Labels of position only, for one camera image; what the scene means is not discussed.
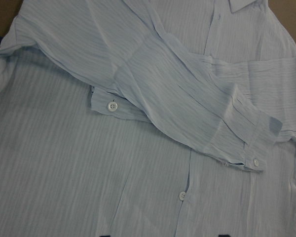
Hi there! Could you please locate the light blue button-up shirt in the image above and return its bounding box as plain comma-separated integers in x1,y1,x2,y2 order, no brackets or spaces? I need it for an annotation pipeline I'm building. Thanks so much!
0,0,296,237

